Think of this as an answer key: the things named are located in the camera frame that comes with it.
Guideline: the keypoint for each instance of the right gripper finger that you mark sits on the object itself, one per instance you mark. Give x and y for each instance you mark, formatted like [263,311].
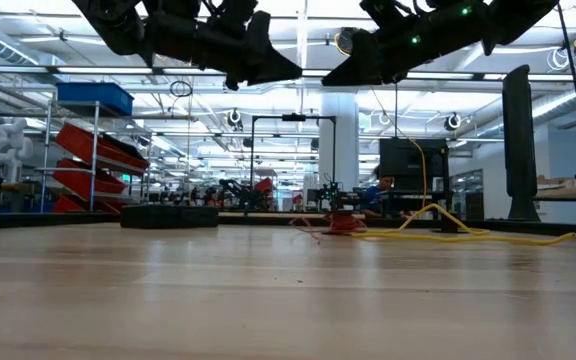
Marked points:
[363,70]

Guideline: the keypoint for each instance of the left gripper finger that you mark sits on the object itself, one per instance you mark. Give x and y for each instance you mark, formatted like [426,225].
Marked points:
[268,65]

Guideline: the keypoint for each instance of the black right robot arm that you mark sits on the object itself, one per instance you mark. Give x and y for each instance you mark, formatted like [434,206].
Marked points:
[498,20]

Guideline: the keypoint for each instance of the black background robot arm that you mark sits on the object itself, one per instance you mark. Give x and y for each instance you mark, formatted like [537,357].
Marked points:
[335,195]
[240,192]

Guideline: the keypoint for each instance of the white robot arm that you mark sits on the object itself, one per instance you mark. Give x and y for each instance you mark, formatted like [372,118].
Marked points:
[10,145]

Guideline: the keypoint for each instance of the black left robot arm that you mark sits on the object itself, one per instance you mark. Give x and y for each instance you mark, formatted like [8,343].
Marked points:
[118,25]

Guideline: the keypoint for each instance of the white building pillar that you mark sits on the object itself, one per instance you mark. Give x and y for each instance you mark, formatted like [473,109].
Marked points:
[345,150]

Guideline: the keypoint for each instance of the person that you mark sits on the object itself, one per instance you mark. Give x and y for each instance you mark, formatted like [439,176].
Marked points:
[375,197]

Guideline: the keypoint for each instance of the blue storage bin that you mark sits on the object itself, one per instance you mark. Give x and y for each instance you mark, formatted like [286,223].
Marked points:
[95,97]

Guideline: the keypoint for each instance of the red tilted storage bin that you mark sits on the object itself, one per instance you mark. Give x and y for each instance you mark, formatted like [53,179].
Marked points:
[68,205]
[93,145]
[80,180]

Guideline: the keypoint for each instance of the metal shelf rack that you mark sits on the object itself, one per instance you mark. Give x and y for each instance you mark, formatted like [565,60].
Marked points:
[94,150]

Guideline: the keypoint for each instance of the black fabric pouch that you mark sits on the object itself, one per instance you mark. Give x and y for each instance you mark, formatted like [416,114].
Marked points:
[168,217]

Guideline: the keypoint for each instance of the wooden workbench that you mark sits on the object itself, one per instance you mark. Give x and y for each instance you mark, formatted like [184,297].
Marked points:
[568,192]

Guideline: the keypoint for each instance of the black gantry frame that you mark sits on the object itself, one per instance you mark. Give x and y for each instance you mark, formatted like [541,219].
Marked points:
[293,118]

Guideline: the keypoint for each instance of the black aluminium table frame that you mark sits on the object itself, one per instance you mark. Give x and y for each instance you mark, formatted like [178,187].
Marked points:
[43,220]

